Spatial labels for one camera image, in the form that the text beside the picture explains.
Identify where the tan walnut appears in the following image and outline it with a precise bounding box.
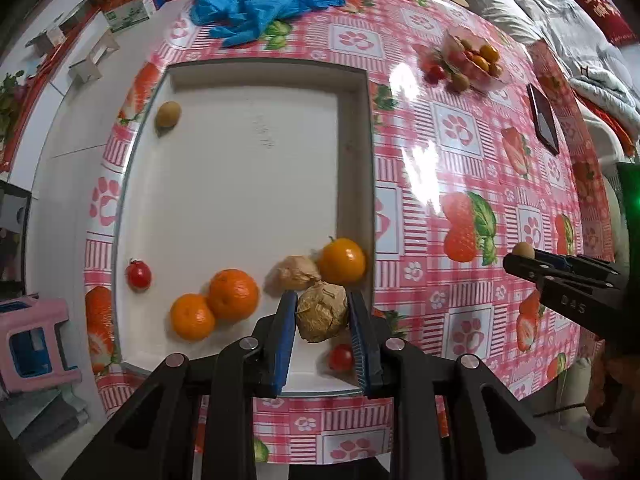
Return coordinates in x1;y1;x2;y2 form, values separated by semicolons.
272;255;321;290
296;282;348;344

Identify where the grey white bedding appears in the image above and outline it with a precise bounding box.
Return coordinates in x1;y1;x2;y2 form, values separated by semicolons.
466;0;639;157

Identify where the orange persimmon tomato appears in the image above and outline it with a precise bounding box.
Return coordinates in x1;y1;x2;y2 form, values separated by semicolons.
317;237;367;285

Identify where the black smartphone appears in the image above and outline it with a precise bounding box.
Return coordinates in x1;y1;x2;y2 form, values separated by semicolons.
527;84;560;156

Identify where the small orange mandarin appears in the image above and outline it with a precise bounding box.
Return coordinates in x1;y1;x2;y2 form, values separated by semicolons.
169;294;216;341

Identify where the potted green plant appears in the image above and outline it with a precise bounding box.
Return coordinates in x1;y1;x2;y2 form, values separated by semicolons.
0;70;29;166

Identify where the clear glass fruit bowl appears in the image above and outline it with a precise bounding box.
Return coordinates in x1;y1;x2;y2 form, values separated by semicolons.
439;26;512;93

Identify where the pink strawberry tablecloth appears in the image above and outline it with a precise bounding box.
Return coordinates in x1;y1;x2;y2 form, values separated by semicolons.
81;0;618;466

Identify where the cherry tomato by bowl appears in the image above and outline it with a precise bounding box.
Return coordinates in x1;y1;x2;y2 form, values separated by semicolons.
425;64;447;84

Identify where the pink plastic stool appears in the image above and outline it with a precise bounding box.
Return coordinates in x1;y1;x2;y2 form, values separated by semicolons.
0;296;81;394

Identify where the longan by bowl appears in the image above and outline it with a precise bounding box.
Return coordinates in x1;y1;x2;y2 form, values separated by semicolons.
450;73;471;93

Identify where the red cherry tomato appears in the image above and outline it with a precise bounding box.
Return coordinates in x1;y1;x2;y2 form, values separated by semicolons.
329;344;355;373
126;259;152;292

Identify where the large orange mandarin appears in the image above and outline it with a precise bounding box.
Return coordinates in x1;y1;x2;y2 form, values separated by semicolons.
207;269;259;323

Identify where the white grey-rimmed tray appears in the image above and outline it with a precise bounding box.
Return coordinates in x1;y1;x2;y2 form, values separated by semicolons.
113;58;375;374

